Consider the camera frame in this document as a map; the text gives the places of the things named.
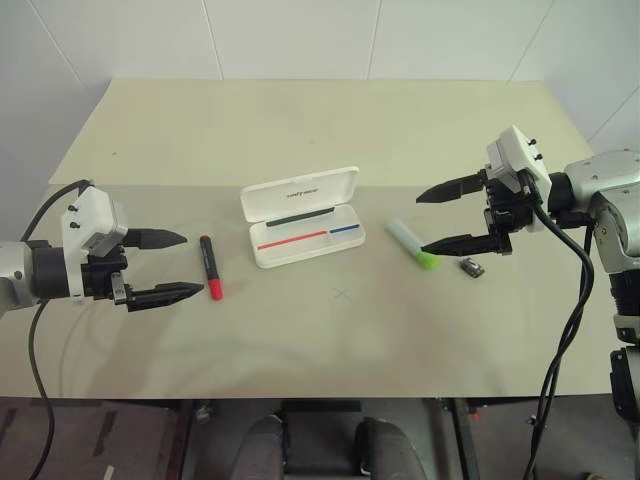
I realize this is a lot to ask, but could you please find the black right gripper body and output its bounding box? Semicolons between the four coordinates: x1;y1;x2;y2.
481;171;540;257

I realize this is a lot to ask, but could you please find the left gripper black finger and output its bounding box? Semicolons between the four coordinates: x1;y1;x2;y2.
127;282;207;313
122;227;188;251

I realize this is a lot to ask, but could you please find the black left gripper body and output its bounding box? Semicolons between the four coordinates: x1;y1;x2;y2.
81;243;136;312

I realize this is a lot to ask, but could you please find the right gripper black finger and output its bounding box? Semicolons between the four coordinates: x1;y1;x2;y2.
415;172;489;205
419;231;502;257

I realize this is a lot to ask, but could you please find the white open pencil case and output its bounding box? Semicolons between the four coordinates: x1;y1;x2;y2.
239;165;366;271

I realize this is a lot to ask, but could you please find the small grey metal clip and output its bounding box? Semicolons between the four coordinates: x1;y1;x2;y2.
459;256;487;278

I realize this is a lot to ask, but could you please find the red and black marker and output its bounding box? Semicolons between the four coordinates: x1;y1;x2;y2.
199;234;227;302

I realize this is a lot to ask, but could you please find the green highlighter pen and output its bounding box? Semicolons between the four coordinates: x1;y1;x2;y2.
384;217;443;272

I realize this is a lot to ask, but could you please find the dark red floor mat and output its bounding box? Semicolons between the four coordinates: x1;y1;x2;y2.
0;396;194;480

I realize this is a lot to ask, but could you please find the dark rounded shape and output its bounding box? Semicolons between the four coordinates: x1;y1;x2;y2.
233;413;290;480
351;416;427;480

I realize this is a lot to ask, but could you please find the black box under table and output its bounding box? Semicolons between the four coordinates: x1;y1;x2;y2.
280;398;365;480

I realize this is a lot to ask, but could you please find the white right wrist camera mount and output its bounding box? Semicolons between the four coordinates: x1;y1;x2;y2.
485;124;553;234

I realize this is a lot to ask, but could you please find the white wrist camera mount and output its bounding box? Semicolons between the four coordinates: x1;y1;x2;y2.
485;124;553;234
59;184;131;306

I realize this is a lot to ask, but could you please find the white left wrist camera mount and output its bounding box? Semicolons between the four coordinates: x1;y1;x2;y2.
59;184;131;306

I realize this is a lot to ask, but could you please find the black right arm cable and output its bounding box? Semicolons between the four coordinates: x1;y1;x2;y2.
519;171;597;480

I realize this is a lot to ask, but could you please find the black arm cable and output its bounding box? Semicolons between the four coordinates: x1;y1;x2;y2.
519;171;597;480
18;179;96;480

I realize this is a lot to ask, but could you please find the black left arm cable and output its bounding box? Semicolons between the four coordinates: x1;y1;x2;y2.
18;179;96;480

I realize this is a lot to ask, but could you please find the black metal table frame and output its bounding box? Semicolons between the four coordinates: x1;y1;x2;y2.
433;396;506;480

